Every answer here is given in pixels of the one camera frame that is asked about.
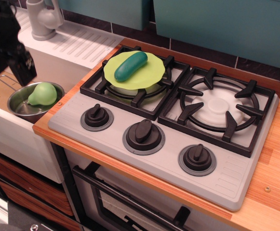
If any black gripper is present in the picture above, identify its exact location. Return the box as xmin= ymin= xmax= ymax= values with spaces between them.
xmin=0 ymin=0 xmax=37 ymax=86

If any light green toy pear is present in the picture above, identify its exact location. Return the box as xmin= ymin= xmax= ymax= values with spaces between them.
xmin=28 ymin=82 xmax=57 ymax=106

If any dark green toy cucumber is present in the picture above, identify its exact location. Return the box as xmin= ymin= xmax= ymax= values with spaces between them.
xmin=114 ymin=51 xmax=148 ymax=82

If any small stainless steel pot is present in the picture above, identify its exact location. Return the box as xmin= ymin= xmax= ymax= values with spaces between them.
xmin=0 ymin=75 xmax=65 ymax=123

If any white toy sink unit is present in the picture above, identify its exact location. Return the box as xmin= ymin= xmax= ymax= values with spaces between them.
xmin=0 ymin=8 xmax=122 ymax=183

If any lime green plastic plate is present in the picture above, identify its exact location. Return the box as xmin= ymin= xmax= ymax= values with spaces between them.
xmin=104 ymin=51 xmax=165 ymax=90

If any grey toy faucet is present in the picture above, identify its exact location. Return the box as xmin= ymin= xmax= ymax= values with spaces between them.
xmin=26 ymin=0 xmax=64 ymax=41

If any black left stove knob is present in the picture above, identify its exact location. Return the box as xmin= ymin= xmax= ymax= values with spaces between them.
xmin=80 ymin=103 xmax=114 ymax=132

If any black stove knob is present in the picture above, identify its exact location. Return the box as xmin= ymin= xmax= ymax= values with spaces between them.
xmin=80 ymin=103 xmax=114 ymax=132
xmin=178 ymin=144 xmax=217 ymax=177
xmin=122 ymin=119 xmax=165 ymax=155

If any white left burner cap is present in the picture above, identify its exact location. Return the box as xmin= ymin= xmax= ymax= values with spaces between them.
xmin=107 ymin=84 xmax=165 ymax=100

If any white burner cap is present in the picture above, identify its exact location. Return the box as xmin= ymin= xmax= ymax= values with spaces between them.
xmin=107 ymin=84 xmax=165 ymax=100
xmin=192 ymin=87 xmax=244 ymax=128

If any black left burner grate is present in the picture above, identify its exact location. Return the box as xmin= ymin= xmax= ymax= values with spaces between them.
xmin=80 ymin=46 xmax=190 ymax=120

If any black burner grate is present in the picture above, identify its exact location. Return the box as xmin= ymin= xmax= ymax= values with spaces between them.
xmin=80 ymin=46 xmax=190 ymax=120
xmin=158 ymin=67 xmax=277 ymax=157

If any wood grain drawer front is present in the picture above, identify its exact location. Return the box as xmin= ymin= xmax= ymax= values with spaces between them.
xmin=0 ymin=154 xmax=74 ymax=217

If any black middle stove knob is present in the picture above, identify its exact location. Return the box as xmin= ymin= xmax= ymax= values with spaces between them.
xmin=122 ymin=119 xmax=165 ymax=155

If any white right burner cap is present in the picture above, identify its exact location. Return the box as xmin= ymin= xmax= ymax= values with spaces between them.
xmin=192 ymin=87 xmax=244 ymax=128

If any black right stove knob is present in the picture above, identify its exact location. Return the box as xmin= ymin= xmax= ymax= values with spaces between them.
xmin=178 ymin=144 xmax=217 ymax=177

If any black right burner grate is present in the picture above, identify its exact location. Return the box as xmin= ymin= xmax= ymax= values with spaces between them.
xmin=158 ymin=67 xmax=277 ymax=157

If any grey toy stove top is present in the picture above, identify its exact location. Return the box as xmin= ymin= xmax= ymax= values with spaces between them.
xmin=47 ymin=54 xmax=280 ymax=212

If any black oven door handle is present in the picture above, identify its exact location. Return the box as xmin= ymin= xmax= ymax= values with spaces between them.
xmin=72 ymin=166 xmax=190 ymax=231

